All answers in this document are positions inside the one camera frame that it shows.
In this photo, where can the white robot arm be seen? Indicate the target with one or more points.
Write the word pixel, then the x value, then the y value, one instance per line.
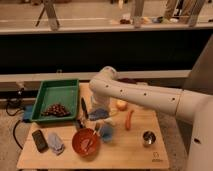
pixel 190 106

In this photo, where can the green plastic tray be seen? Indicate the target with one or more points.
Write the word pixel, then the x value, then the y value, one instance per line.
pixel 52 92

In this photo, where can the yellow round fruit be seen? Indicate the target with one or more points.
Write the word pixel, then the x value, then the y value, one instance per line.
pixel 121 105

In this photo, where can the blue box under tray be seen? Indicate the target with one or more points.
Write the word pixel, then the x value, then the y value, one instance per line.
pixel 27 114

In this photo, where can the orange carrot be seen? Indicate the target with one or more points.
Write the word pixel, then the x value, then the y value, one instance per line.
pixel 128 120

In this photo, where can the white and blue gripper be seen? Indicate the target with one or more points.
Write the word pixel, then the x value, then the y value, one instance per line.
pixel 97 114

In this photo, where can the red bowl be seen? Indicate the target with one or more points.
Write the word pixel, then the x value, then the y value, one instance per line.
pixel 85 142

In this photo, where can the grey crumpled cloth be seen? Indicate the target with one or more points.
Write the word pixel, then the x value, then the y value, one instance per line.
pixel 55 143

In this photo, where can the small metal cup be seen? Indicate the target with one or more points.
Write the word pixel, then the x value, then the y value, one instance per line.
pixel 149 138

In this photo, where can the black rectangular block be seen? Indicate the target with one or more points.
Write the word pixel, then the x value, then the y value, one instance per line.
pixel 40 141

